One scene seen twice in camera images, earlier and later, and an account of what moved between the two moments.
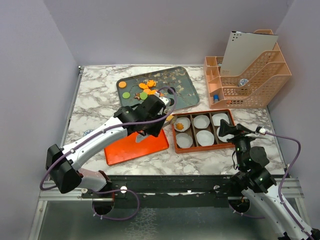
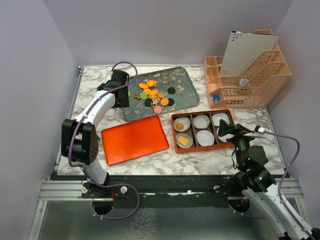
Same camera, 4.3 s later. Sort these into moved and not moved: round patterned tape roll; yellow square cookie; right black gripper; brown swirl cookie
Moved: yellow square cookie
Not moved: round patterned tape roll; right black gripper; brown swirl cookie
